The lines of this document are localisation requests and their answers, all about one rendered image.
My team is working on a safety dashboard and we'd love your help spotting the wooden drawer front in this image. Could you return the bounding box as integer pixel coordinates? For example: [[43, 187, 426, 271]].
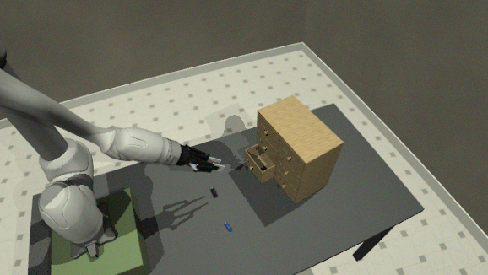
[[258, 130, 277, 164], [277, 154, 301, 191], [275, 167, 297, 202], [245, 144, 275, 184], [279, 137, 305, 177], [258, 113, 279, 150]]

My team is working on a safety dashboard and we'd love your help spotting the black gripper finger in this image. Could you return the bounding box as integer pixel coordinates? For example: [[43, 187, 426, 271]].
[[185, 145, 221, 164], [189, 155, 225, 173]]

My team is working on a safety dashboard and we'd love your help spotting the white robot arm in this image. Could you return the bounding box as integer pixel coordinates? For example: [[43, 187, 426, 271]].
[[0, 36, 182, 259]]

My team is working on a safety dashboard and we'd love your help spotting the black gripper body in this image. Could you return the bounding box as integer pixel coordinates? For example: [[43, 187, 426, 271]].
[[176, 145, 197, 166]]

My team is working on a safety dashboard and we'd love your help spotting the small wooden chest of drawers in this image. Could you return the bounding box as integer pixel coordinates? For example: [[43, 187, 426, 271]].
[[258, 95, 344, 204]]

